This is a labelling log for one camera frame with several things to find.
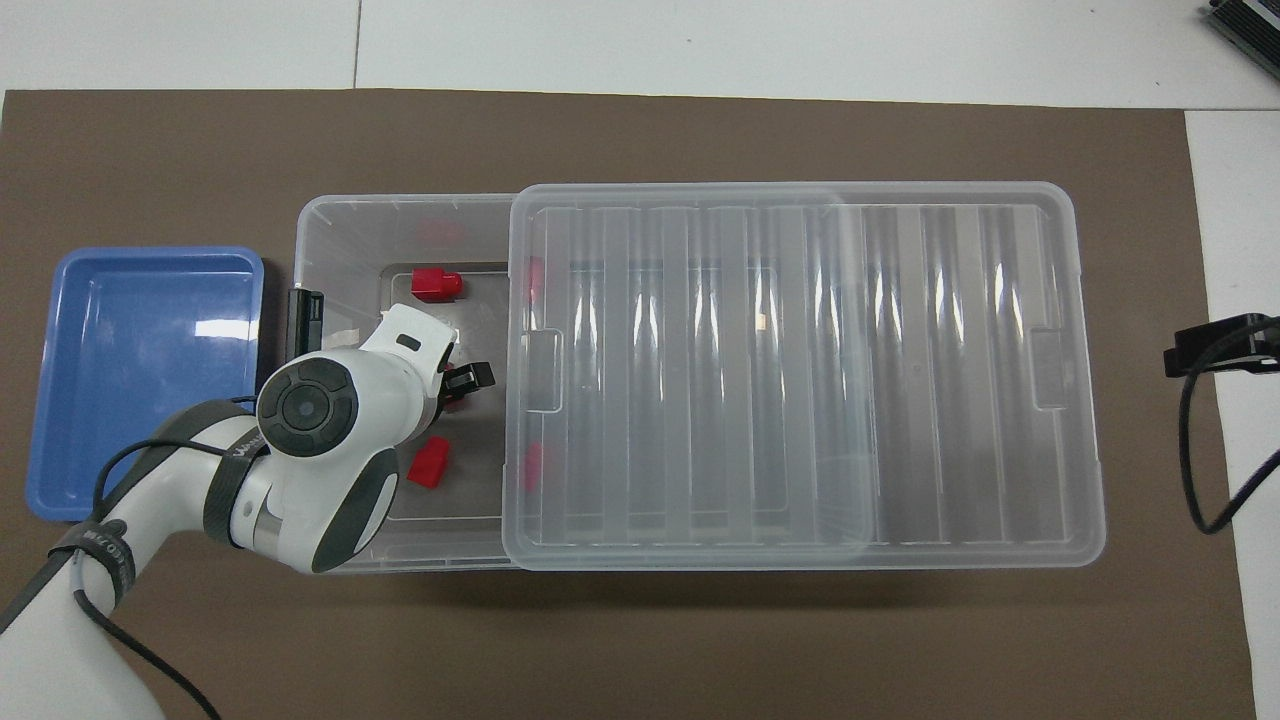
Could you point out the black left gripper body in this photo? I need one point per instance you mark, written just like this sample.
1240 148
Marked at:
446 382

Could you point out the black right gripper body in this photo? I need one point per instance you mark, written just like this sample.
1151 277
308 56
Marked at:
1250 345

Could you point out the red block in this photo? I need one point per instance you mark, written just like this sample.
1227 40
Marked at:
453 403
535 276
435 285
533 466
430 466

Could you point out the clear ribbed plastic lid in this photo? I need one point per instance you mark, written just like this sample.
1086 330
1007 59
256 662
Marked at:
900 400

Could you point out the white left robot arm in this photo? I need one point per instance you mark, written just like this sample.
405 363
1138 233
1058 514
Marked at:
310 410

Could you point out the clear plastic storage box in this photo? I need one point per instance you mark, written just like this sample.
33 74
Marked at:
350 230

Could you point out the blue plastic tray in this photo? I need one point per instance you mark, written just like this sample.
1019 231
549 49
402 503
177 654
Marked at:
140 350

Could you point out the grey finned device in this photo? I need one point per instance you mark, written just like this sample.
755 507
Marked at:
1250 25

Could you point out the brown paper mat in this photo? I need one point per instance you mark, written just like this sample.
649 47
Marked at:
700 650

